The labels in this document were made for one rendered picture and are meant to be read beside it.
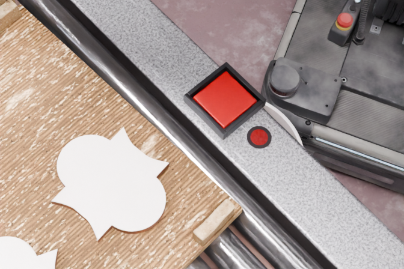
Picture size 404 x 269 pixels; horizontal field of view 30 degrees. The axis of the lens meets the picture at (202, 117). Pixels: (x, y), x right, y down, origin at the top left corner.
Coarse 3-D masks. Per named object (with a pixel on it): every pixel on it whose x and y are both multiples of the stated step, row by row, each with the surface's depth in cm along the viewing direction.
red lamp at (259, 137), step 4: (252, 132) 96; (256, 132) 97; (260, 132) 97; (264, 132) 97; (252, 136) 96; (256, 136) 96; (260, 136) 96; (264, 136) 96; (252, 140) 96; (256, 140) 96; (260, 140) 96; (264, 140) 96; (256, 144) 96; (260, 144) 96
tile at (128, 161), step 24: (72, 144) 91; (96, 144) 92; (120, 144) 92; (72, 168) 90; (96, 168) 90; (120, 168) 90; (144, 168) 90; (72, 192) 89; (96, 192) 89; (120, 192) 89; (144, 192) 89; (96, 216) 88; (120, 216) 88; (144, 216) 88
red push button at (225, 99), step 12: (216, 84) 98; (228, 84) 98; (204, 96) 97; (216, 96) 97; (228, 96) 97; (240, 96) 97; (252, 96) 97; (204, 108) 96; (216, 108) 96; (228, 108) 96; (240, 108) 96; (216, 120) 96; (228, 120) 96
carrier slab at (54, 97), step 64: (0, 64) 97; (64, 64) 97; (0, 128) 93; (64, 128) 93; (128, 128) 94; (0, 192) 90; (192, 192) 90; (64, 256) 86; (128, 256) 87; (192, 256) 87
